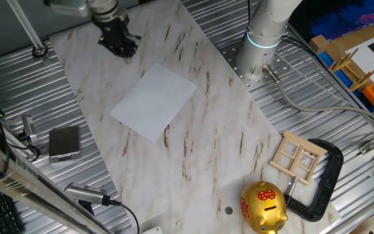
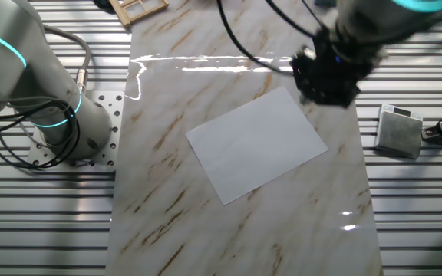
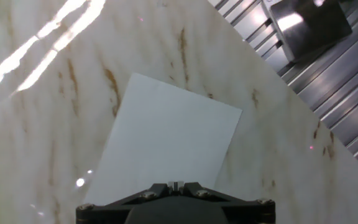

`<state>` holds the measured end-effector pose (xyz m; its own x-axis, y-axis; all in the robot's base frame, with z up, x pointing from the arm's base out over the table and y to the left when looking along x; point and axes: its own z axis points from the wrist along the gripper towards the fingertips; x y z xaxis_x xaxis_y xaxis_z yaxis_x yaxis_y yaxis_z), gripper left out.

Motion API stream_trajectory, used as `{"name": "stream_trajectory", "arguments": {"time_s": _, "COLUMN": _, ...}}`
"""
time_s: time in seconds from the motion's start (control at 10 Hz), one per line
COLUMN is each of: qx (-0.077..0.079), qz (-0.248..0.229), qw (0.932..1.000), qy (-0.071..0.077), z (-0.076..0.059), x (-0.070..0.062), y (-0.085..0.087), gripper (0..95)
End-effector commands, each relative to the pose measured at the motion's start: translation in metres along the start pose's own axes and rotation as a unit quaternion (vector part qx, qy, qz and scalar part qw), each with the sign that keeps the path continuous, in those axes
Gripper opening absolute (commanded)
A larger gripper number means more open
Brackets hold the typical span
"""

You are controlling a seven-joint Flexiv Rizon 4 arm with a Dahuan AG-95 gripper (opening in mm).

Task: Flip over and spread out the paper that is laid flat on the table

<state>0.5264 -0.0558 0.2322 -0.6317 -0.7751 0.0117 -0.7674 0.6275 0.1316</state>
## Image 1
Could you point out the black C-clamp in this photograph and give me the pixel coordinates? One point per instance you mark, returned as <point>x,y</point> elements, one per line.
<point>333,169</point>

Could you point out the silver digital kitchen scale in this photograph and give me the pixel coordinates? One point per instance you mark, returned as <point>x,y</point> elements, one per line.
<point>63,143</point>

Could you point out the marble pattern table board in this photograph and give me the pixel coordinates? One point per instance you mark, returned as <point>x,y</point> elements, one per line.
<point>206,146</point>

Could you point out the wooden peg rack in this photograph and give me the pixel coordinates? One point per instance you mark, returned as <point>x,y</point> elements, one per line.
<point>341,62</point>
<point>364,79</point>

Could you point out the blue board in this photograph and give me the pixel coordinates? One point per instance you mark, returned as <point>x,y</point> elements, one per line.
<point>339,79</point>

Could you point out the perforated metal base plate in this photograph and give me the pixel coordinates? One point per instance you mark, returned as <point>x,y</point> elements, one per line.
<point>229,58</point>

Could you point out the small wooden window frame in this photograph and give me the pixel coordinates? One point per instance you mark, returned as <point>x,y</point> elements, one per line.
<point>304,142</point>

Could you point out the aluminium frame beam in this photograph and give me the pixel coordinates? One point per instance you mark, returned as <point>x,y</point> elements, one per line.
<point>11,175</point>

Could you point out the blue purple patterned cloth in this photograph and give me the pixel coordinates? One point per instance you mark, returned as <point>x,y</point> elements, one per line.
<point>336,16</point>

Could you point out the silver ribbed depth camera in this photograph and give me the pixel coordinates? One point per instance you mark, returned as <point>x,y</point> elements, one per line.
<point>29,126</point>

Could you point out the gold piggy bank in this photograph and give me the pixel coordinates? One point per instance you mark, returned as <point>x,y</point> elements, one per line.
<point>261,211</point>

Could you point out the slim aluminium pole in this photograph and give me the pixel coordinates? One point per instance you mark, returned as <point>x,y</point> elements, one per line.
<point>25,24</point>

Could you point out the small metal corner bracket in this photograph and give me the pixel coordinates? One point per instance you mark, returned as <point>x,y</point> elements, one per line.
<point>366,148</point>

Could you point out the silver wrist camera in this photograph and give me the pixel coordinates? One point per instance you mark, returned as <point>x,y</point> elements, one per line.
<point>68,7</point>

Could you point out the white paper sheet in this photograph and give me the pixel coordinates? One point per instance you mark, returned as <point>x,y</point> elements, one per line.
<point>154,100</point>

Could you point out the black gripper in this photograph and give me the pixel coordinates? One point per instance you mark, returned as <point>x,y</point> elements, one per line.
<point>114,29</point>

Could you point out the white sheet with black marker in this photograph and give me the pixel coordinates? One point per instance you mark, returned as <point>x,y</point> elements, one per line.
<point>362,58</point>

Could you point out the small wooden block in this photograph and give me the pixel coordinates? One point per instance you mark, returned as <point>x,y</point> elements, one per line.
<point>318,44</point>

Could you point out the brown cardboard board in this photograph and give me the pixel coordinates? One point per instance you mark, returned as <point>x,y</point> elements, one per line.
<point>352,35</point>

